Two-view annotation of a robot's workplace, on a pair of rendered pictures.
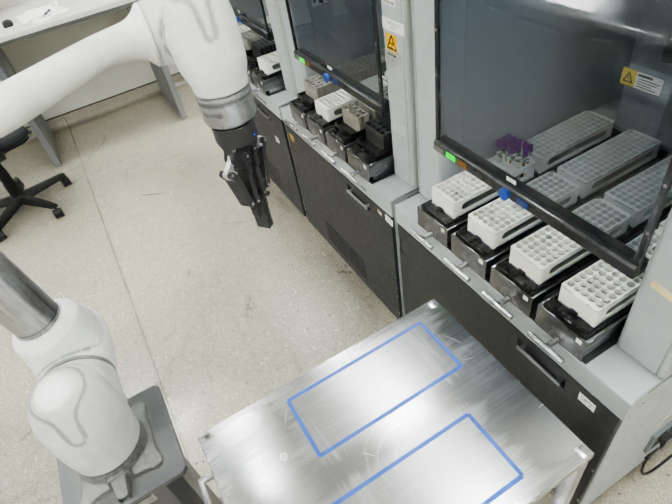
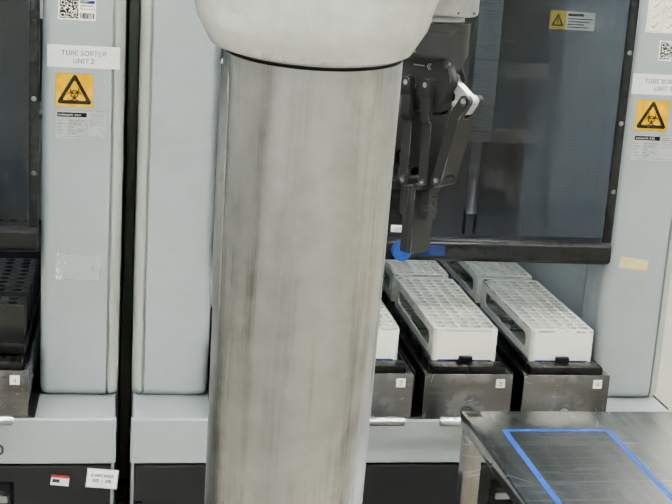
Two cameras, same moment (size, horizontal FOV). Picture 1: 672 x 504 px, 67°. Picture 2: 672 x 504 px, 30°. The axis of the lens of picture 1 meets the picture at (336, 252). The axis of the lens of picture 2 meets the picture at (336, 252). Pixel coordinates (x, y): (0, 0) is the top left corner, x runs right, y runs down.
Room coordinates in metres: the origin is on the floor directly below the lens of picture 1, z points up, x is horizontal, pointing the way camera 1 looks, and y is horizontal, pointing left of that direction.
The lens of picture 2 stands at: (0.60, 1.38, 1.41)
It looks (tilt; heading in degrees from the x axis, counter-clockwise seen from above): 14 degrees down; 282
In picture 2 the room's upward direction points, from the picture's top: 4 degrees clockwise
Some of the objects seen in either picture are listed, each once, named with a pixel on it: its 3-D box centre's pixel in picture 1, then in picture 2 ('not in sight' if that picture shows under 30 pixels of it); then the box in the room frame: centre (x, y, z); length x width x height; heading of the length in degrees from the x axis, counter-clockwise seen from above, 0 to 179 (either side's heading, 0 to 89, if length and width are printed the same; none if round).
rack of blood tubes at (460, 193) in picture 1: (483, 183); not in sight; (1.13, -0.45, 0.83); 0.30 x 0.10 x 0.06; 112
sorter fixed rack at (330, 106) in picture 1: (355, 98); not in sight; (1.78, -0.19, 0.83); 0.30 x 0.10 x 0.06; 112
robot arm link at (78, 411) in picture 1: (80, 412); not in sight; (0.61, 0.58, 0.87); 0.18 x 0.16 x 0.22; 19
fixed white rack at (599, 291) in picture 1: (624, 276); (532, 321); (0.70, -0.62, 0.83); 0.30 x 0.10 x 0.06; 112
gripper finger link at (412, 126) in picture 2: (252, 170); (414, 130); (0.80, 0.12, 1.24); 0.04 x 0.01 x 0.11; 58
